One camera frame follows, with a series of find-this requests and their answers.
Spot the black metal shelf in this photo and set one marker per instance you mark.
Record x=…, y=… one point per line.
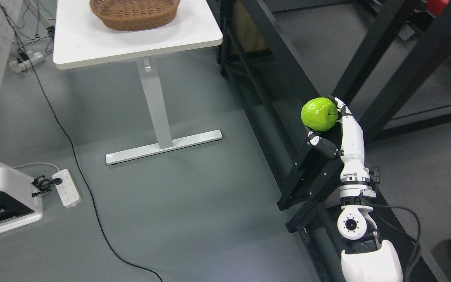
x=371, y=54

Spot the green apple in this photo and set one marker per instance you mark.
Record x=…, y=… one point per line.
x=319, y=114

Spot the white robot base unit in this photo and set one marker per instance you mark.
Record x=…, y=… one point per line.
x=17, y=205

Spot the white pedestal table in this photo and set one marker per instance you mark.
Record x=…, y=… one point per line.
x=82, y=40

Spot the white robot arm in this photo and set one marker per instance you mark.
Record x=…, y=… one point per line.
x=367, y=257

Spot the white power strip near base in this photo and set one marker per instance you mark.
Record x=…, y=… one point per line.
x=66, y=188

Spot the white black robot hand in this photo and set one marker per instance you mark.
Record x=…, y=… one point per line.
x=351, y=151

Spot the white power strip far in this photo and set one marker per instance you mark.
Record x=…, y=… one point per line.
x=22, y=65

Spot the brown wicker basket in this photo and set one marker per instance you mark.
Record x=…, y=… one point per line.
x=134, y=15

